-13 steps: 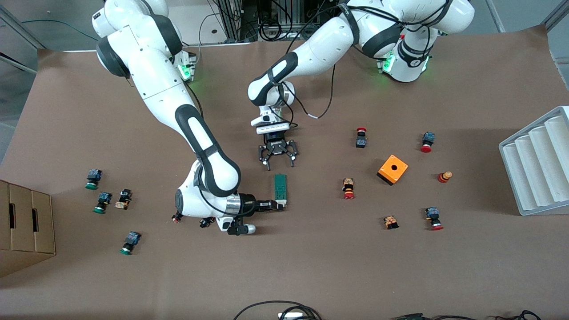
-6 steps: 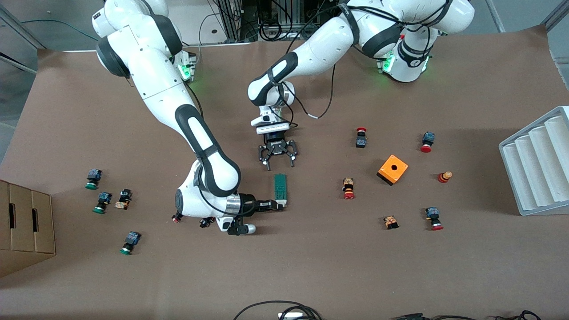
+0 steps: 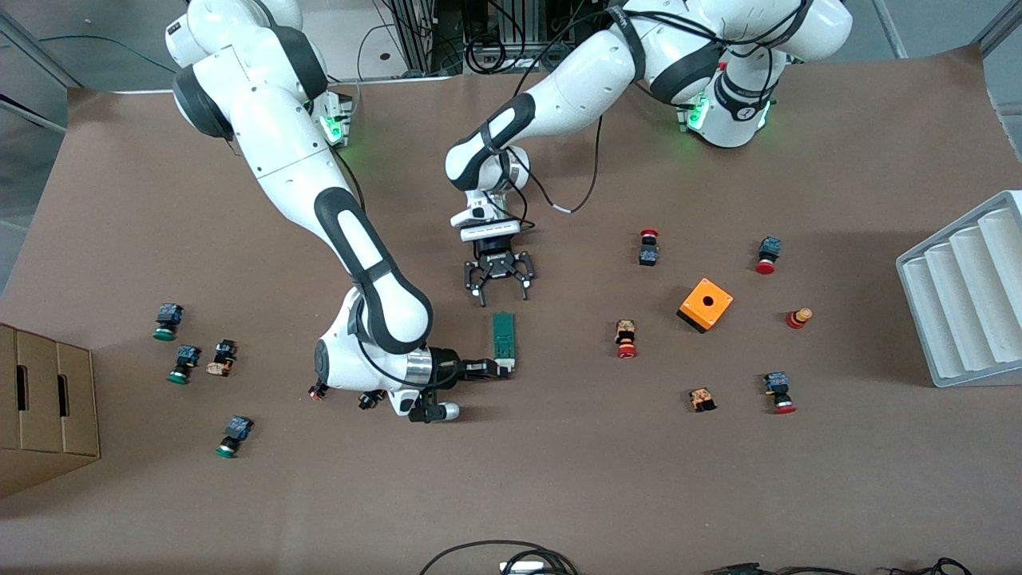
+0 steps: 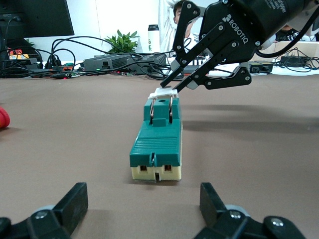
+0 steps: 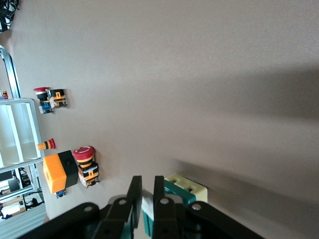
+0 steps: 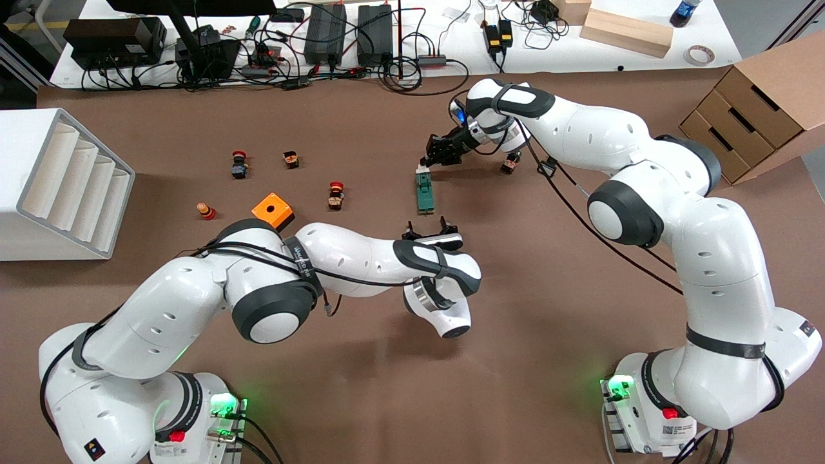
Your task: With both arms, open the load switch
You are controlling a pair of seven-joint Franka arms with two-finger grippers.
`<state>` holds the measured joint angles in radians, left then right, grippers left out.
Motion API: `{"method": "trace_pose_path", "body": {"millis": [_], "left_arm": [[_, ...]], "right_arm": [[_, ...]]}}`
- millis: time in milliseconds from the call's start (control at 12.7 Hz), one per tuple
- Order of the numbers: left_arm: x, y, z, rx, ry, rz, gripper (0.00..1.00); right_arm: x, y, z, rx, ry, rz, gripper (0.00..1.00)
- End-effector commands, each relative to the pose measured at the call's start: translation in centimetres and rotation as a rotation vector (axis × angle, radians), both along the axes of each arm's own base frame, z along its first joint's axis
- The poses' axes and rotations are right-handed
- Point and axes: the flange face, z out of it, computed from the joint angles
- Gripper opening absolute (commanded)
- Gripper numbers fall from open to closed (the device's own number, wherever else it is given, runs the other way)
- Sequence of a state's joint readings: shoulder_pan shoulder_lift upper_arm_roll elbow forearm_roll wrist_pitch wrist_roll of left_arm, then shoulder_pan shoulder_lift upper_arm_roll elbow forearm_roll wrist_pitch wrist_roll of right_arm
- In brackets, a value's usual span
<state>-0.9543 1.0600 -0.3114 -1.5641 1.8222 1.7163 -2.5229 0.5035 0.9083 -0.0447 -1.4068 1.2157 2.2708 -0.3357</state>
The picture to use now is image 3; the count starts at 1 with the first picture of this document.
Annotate green circuit board module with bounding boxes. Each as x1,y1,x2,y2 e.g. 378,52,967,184
491,312,517,376

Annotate green pushbutton blue block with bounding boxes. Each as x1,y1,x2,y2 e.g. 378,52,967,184
166,344,202,386
214,415,255,460
153,303,184,343

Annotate white board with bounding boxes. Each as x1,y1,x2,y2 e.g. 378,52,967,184
112,0,458,95

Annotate brown cardboard box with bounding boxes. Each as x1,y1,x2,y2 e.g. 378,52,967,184
0,323,101,500

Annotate white ridged tray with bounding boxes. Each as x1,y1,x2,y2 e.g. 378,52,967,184
895,189,1022,389

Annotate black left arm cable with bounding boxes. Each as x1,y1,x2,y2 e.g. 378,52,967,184
511,112,606,215

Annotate orange button enclosure box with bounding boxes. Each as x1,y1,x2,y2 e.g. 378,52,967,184
676,277,735,335

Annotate black looped cable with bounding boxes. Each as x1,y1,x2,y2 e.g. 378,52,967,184
418,540,579,575

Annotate black cable coil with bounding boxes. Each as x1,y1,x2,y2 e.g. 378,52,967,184
465,32,513,76

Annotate black switch orange block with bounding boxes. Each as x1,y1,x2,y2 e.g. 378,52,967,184
205,339,239,378

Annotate aluminium frame rack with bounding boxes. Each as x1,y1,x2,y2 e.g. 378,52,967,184
390,0,465,77

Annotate black cable with connector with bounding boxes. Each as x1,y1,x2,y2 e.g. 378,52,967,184
703,557,975,575

